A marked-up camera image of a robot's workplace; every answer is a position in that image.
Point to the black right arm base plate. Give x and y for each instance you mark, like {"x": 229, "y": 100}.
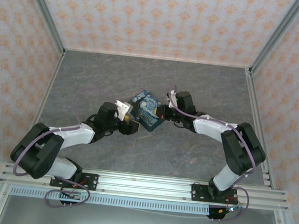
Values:
{"x": 199, "y": 193}

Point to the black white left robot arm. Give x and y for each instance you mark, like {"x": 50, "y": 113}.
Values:
{"x": 38, "y": 153}

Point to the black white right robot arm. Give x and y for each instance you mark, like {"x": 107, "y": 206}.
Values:
{"x": 241, "y": 151}

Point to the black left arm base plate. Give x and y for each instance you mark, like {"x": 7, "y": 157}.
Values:
{"x": 90, "y": 180}

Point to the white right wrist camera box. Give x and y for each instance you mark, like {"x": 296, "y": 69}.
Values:
{"x": 171, "y": 95}

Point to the starry night painted tin box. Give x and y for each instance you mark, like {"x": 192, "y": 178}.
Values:
{"x": 147, "y": 109}

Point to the aluminium table side rail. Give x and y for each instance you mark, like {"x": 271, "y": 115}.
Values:
{"x": 254, "y": 107}
{"x": 51, "y": 80}

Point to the horizontal aluminium base rail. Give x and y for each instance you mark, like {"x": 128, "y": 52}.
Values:
{"x": 144, "y": 186}

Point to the aluminium corner frame post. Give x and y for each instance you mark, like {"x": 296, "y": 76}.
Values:
{"x": 277, "y": 37}
{"x": 46, "y": 13}

